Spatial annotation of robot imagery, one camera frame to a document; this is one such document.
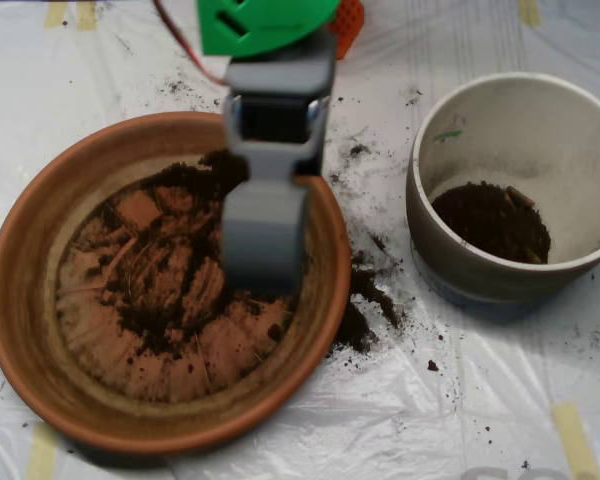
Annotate dark soil pile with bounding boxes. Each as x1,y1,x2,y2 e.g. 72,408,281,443
87,148,304,359

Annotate spilled dark soil heap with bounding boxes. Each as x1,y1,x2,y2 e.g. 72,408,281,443
324,255,399,361

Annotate white ceramic pot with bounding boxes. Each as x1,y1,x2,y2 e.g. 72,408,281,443
405,72,600,305

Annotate terracotta clay saucer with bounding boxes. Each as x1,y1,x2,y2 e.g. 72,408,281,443
0,111,353,457

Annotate beige masking tape strip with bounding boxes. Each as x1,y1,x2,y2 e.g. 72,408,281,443
43,0,69,29
551,402,600,480
26,423,60,480
75,0,99,32
518,0,542,27

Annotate white plastic cover sheet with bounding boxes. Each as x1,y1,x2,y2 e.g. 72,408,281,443
0,0,600,480

